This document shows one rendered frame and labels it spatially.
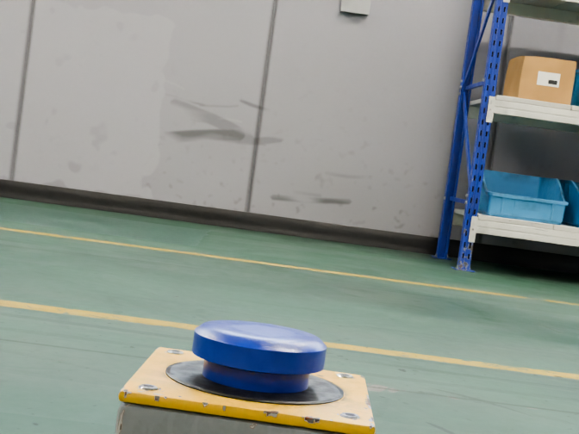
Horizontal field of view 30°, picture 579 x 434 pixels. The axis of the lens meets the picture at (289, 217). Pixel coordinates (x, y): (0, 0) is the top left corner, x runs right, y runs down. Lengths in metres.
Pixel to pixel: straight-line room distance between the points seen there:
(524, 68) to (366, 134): 0.98
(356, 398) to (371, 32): 5.26
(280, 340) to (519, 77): 4.69
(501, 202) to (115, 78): 2.03
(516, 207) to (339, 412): 4.65
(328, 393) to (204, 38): 5.23
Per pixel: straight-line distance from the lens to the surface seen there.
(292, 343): 0.31
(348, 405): 0.32
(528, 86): 4.98
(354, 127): 5.53
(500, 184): 5.41
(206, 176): 5.51
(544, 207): 4.98
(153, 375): 0.32
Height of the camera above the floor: 0.38
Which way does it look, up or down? 3 degrees down
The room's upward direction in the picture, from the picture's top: 8 degrees clockwise
